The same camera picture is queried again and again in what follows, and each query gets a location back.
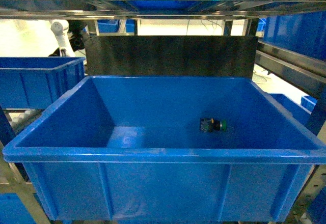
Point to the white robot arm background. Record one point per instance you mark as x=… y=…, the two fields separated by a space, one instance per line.
x=60 y=30

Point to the blue bin on left shelf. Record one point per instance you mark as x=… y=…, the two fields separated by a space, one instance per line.
x=130 y=148

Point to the blue bin upper left shelf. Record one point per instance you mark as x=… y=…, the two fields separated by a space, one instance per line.
x=35 y=83

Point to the black back panel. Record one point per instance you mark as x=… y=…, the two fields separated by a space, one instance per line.
x=171 y=55

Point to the blue bin right rack upper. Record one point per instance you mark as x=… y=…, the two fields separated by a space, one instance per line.
x=301 y=33

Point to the stainless steel right rack frame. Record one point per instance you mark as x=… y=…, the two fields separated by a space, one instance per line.
x=301 y=71

